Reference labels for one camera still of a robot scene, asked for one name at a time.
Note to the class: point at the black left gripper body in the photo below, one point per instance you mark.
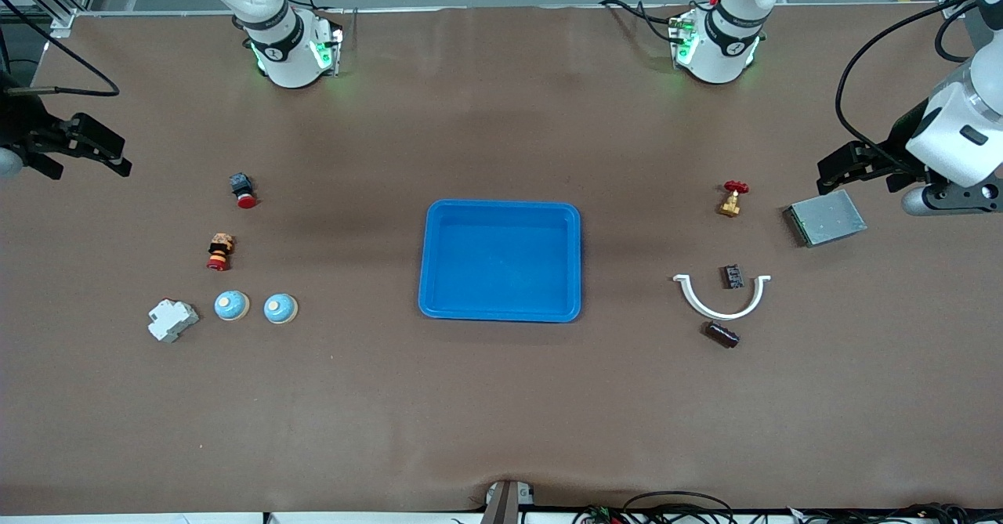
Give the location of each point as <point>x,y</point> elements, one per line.
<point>901,139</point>

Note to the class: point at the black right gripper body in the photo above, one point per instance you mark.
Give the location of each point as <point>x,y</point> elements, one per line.
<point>22,128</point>

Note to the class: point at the blue bell with cream button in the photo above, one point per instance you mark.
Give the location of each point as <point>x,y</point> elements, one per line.
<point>280,308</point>
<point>232,305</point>

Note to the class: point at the large brown electrolytic capacitor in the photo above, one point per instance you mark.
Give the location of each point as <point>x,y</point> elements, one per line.
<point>722,334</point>

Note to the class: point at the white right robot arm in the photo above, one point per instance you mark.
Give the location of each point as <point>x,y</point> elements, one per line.
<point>282,46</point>

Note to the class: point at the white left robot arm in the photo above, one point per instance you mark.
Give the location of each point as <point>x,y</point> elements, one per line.
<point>725,46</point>

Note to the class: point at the blue plastic tray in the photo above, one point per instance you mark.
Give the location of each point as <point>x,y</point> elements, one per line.
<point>501,262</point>

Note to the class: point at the grey metal box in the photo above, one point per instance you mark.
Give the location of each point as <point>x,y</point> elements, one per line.
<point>827,218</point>

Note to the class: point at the black red-capped push button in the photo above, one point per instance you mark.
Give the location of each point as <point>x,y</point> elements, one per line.
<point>244,189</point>

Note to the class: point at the white circuit breaker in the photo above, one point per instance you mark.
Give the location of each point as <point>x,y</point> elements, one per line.
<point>172,320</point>

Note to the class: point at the brown table mat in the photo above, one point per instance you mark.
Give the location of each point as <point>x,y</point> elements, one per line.
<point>501,399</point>

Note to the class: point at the red yellow emergency stop switch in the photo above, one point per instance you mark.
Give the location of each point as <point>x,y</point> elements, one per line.
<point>220,251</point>

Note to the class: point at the white curved plastic bracket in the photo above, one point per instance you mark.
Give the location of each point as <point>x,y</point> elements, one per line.
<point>721,315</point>

